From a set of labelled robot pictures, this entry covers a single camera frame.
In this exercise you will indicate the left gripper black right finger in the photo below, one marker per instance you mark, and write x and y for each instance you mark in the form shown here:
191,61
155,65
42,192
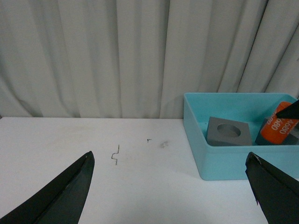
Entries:
276,192

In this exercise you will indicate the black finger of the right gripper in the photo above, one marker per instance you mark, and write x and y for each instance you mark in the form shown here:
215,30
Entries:
290,112

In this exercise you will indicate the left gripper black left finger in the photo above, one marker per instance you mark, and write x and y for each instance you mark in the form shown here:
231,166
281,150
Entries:
61,201

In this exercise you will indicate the light blue plastic box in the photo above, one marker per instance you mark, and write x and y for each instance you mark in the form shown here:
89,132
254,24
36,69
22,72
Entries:
228,162

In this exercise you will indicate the gray block round recess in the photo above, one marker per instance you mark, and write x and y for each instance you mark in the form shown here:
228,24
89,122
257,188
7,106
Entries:
224,132

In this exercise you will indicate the gray block square recess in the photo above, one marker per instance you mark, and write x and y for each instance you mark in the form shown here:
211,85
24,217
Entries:
291,139

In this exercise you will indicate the white pleated curtain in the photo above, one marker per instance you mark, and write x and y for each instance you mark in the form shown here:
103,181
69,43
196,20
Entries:
136,58

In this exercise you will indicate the orange cylinder part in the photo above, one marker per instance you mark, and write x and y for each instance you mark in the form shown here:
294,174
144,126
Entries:
277,129

